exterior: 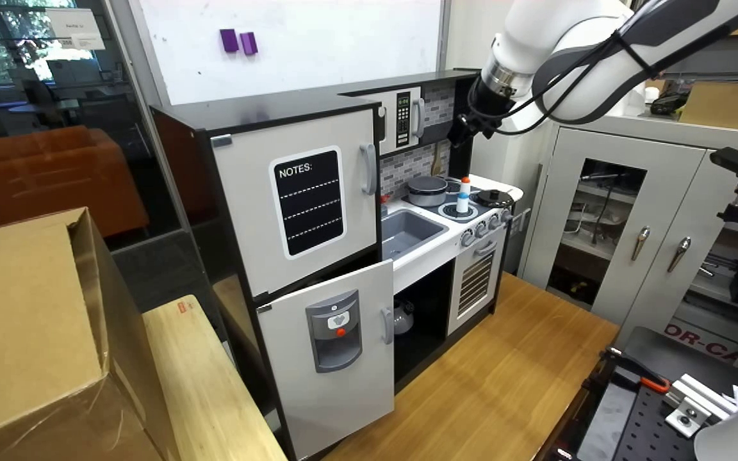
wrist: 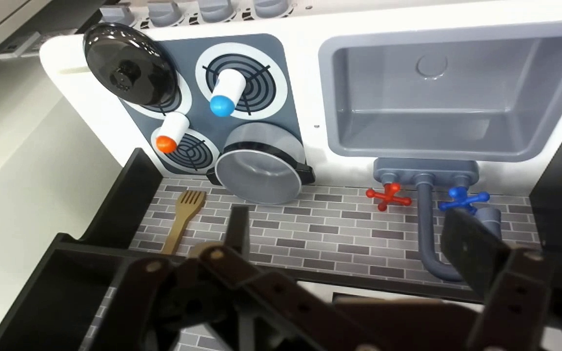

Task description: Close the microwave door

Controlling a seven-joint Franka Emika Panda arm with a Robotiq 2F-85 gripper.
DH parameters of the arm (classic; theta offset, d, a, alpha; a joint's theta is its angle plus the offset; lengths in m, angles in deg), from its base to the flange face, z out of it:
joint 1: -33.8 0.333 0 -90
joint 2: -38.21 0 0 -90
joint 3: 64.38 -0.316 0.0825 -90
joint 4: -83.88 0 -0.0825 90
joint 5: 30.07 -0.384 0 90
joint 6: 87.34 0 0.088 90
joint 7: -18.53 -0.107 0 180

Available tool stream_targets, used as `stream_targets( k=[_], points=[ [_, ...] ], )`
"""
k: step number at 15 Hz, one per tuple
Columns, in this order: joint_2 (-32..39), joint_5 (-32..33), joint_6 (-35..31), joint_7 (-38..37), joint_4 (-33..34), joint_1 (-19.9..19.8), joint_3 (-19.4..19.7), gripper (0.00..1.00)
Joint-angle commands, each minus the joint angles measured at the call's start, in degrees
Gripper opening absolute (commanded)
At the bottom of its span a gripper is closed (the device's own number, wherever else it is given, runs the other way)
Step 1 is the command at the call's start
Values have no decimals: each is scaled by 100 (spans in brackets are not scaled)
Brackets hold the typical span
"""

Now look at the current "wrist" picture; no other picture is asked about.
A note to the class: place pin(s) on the grey toy faucet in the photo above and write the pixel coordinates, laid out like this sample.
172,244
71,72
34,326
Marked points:
428,226

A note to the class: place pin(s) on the white shaker with orange cap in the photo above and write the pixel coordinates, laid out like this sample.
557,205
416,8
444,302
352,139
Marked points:
174,127

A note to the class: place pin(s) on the grey stove knob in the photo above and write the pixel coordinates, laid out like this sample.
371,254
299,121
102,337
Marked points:
217,8
165,8
272,6

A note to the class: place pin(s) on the grey toy pot with lid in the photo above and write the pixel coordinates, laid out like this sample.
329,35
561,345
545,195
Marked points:
258,176

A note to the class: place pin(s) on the grey toy sink basin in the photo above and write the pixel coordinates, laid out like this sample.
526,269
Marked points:
450,98

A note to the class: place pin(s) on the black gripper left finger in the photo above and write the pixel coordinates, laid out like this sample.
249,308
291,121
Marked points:
254,293

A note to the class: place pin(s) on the wooden toy spatula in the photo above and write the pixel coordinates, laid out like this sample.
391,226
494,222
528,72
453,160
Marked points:
186,207

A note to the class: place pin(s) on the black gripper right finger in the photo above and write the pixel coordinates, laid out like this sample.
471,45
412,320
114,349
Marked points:
516,293

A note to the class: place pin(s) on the black white toy kitchen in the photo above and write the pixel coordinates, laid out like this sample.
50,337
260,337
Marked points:
307,78

